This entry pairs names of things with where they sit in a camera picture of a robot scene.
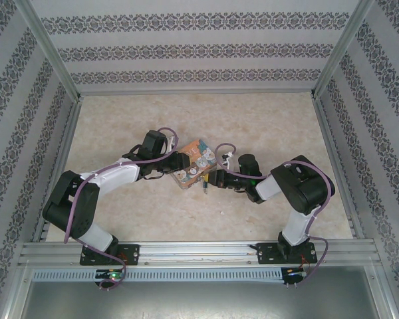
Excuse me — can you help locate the aluminium cross rail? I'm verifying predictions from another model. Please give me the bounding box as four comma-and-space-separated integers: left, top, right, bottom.
18, 239, 378, 266

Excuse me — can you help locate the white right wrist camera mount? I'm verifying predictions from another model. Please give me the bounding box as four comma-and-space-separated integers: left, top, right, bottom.
221, 151, 236, 169

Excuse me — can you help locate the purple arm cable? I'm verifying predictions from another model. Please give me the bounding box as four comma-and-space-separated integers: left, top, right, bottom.
214, 142, 331, 286
63, 127, 180, 290

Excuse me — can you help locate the grey slotted cable duct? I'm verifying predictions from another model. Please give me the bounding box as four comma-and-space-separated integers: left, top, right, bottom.
31, 268, 283, 282

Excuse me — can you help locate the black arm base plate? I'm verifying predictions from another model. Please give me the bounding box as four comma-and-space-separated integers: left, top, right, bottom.
79, 243, 140, 266
256, 242, 319, 266

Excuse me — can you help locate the small controller board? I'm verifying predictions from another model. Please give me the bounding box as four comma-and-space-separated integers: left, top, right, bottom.
94, 269, 126, 282
284, 267, 309, 285

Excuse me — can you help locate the aluminium frame post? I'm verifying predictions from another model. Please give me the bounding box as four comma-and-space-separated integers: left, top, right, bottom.
11, 0, 84, 104
311, 0, 375, 99

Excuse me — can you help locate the aluminium side rail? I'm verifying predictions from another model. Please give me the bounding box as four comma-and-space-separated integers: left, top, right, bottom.
31, 96, 84, 242
311, 94, 365, 240

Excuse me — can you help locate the orange bear print tin box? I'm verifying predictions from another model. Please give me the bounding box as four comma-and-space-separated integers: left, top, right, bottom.
170, 139, 219, 191

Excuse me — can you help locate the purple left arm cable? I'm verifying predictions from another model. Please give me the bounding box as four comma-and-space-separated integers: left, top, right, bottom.
63, 127, 180, 290

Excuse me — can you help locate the grey sheet metal panel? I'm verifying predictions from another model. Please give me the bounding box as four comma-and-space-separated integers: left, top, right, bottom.
19, 265, 395, 319

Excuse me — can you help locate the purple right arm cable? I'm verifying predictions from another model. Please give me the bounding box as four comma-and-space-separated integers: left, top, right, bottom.
214, 142, 331, 286

